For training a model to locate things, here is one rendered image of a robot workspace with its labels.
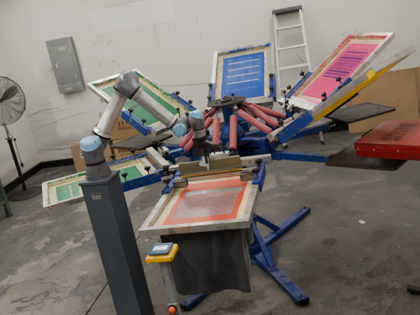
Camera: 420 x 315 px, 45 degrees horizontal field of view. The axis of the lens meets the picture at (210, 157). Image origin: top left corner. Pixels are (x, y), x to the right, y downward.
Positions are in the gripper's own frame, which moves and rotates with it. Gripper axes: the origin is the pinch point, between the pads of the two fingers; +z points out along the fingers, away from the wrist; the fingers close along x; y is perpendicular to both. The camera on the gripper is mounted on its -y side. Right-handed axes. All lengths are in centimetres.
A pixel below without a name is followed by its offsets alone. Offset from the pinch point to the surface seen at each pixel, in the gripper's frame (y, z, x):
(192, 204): 8.3, 13.5, 22.4
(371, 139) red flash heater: -96, -2, -12
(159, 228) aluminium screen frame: 17, 10, 59
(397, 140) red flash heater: -109, -2, -5
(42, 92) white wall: 341, -9, -414
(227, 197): -11.2, 13.4, 17.3
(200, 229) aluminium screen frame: -5, 12, 59
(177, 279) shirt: 18, 46, 49
